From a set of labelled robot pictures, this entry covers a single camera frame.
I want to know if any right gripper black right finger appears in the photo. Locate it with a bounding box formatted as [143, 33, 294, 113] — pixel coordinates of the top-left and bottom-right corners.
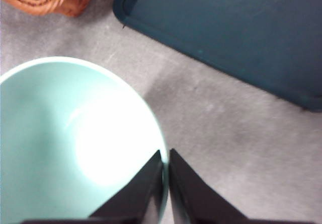
[169, 148, 253, 224]

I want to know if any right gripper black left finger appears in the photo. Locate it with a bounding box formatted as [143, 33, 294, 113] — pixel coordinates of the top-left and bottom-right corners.
[85, 150, 165, 224]

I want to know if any teal ribbed bowl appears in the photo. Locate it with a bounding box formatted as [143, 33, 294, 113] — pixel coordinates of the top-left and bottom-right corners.
[0, 55, 169, 224]

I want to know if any black rectangular tray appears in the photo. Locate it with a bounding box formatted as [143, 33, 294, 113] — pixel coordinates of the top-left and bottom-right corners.
[112, 0, 322, 113]

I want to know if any brown wicker basket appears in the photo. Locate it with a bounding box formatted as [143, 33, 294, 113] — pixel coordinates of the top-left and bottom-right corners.
[0, 0, 102, 18]

